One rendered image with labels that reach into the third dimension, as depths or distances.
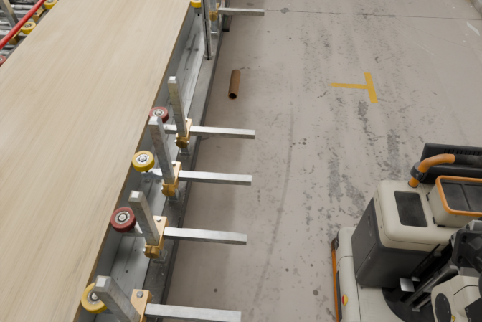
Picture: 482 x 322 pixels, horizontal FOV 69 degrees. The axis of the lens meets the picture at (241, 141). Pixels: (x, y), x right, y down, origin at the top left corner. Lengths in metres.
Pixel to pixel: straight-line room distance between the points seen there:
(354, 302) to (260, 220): 0.74
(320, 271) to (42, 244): 1.42
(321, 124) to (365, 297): 1.40
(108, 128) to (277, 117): 1.57
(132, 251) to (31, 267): 0.39
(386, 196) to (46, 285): 1.18
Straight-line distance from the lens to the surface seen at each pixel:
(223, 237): 1.25
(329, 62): 3.42
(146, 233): 1.19
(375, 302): 1.85
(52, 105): 1.75
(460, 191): 1.47
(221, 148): 2.56
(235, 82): 2.97
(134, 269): 1.48
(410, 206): 1.47
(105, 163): 1.42
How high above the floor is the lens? 1.95
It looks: 49 degrees down
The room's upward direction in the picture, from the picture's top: straight up
